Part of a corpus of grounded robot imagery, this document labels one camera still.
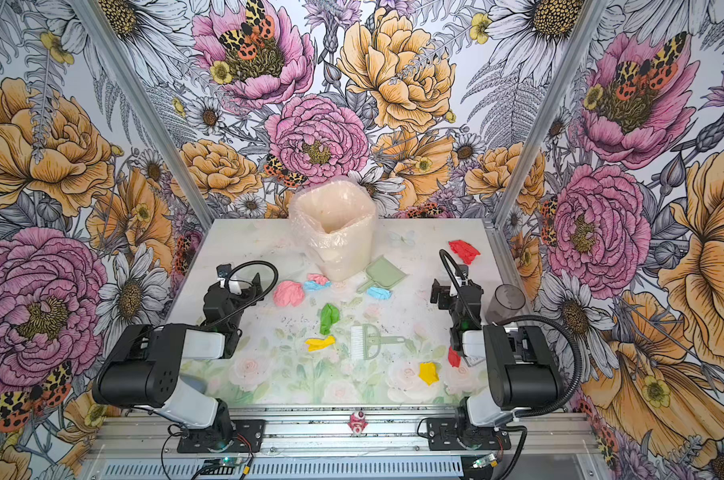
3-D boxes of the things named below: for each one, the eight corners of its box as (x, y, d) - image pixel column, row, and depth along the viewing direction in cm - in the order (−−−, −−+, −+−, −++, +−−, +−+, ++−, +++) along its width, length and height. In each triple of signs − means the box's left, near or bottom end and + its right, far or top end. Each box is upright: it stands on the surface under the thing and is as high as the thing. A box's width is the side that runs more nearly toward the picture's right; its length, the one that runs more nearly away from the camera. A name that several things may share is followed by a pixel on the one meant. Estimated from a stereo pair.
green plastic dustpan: (349, 284, 106) (349, 281, 104) (382, 257, 113) (382, 254, 112) (374, 305, 100) (374, 302, 99) (406, 276, 108) (407, 272, 106)
